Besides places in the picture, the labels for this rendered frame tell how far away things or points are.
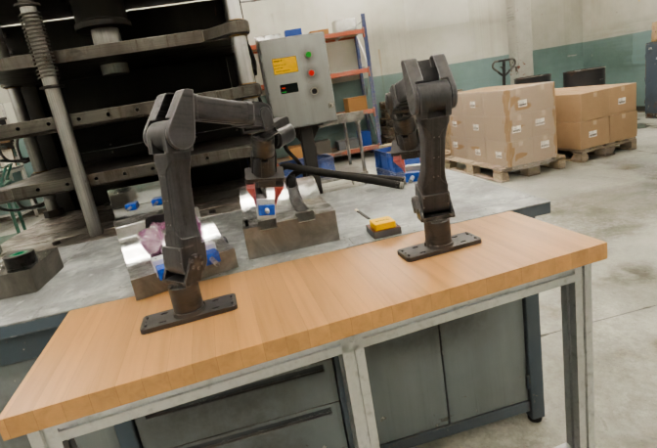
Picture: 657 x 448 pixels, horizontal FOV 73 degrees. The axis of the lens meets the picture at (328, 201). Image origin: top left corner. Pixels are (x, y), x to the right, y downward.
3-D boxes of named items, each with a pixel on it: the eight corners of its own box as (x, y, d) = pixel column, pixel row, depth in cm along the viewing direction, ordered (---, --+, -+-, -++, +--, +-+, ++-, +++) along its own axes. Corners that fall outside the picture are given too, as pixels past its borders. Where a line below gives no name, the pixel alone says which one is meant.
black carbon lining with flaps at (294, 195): (312, 215, 130) (306, 184, 128) (257, 227, 128) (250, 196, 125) (296, 193, 163) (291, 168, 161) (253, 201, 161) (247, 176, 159)
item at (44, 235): (290, 212, 195) (287, 197, 194) (-32, 280, 175) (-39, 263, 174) (275, 181, 276) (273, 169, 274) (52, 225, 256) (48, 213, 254)
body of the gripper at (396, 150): (393, 145, 134) (388, 124, 129) (427, 140, 130) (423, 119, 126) (391, 158, 129) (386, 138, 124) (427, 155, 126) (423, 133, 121)
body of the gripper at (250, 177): (244, 173, 120) (242, 149, 116) (283, 171, 122) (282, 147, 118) (245, 186, 115) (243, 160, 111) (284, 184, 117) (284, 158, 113)
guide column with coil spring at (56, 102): (123, 306, 195) (27, -12, 164) (109, 309, 194) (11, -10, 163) (126, 301, 200) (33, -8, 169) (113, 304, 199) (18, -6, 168)
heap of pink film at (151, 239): (210, 241, 126) (204, 214, 124) (145, 260, 119) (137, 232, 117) (192, 224, 149) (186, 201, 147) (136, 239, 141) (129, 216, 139)
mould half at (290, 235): (339, 240, 127) (332, 194, 124) (249, 259, 123) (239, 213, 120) (312, 202, 175) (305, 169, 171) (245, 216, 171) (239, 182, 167)
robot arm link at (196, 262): (177, 247, 98) (154, 257, 94) (201, 250, 93) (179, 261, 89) (184, 274, 100) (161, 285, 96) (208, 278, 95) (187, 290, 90)
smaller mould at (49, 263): (37, 291, 126) (29, 269, 124) (-21, 304, 124) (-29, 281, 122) (64, 267, 145) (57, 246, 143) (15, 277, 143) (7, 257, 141)
